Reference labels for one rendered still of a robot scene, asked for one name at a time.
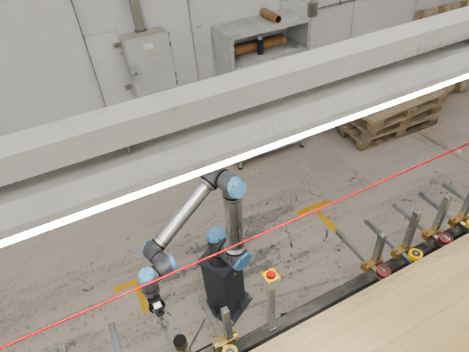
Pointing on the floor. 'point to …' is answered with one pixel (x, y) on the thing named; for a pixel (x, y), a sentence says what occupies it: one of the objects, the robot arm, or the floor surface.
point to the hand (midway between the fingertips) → (159, 313)
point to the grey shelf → (227, 30)
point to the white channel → (218, 96)
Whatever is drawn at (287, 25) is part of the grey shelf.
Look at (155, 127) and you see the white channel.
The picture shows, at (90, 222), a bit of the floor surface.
